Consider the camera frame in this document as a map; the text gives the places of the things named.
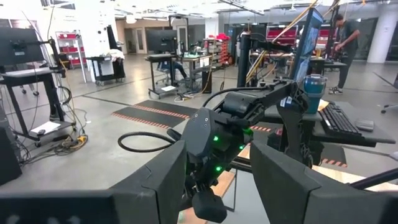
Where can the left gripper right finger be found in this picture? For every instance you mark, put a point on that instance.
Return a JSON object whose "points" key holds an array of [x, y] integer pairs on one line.
{"points": [[280, 186]]}

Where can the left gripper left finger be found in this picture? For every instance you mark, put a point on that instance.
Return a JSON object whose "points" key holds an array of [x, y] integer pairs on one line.
{"points": [[164, 186]]}

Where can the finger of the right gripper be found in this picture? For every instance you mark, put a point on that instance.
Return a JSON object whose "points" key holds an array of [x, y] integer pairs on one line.
{"points": [[210, 207]]}

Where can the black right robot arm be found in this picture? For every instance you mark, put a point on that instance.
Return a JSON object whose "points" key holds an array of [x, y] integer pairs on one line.
{"points": [[248, 102]]}

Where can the black striped floor mat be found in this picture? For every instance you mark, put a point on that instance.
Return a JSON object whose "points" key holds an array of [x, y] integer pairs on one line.
{"points": [[168, 107], [146, 116]]}

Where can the black computer tower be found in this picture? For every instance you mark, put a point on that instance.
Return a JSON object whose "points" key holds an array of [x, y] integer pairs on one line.
{"points": [[206, 81]]}

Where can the person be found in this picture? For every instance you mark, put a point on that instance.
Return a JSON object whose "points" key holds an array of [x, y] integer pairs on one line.
{"points": [[346, 40], [174, 68]]}

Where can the black office desk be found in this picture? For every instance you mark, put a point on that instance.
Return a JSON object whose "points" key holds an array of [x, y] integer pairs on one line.
{"points": [[174, 57]]}

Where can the black keyboard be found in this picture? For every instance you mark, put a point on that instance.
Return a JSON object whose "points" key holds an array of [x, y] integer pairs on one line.
{"points": [[339, 119]]}

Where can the teal tumbler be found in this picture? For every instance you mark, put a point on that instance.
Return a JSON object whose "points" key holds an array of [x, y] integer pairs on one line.
{"points": [[314, 93]]}

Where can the black desk monitor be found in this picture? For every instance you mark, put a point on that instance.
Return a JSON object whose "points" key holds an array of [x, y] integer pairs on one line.
{"points": [[161, 40]]}

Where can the grey computer mouse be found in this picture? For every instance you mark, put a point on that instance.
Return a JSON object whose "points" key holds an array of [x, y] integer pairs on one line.
{"points": [[364, 125]]}

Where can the dark grey desk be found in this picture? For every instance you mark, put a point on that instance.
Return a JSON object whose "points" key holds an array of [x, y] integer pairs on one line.
{"points": [[373, 137]]}

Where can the black rolling cart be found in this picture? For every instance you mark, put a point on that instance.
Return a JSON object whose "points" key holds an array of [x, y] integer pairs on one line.
{"points": [[105, 70]]}

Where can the white cloth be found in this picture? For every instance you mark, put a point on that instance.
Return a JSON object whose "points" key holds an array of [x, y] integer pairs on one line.
{"points": [[115, 54]]}

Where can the white paper sheet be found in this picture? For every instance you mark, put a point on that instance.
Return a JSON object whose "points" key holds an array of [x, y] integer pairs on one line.
{"points": [[46, 127]]}

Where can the computer monitor blue screen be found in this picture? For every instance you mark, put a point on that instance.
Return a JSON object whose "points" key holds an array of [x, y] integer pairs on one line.
{"points": [[308, 40]]}

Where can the white column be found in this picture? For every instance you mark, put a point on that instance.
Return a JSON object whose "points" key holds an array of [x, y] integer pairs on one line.
{"points": [[385, 37], [93, 28]]}

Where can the rack with red bins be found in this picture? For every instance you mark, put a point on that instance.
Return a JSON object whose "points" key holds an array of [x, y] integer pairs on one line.
{"points": [[71, 49]]}

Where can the large black box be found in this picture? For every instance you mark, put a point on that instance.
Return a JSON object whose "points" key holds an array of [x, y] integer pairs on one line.
{"points": [[9, 155]]}

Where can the black rolling monitor stand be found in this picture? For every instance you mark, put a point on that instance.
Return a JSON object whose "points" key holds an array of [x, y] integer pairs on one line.
{"points": [[21, 46]]}

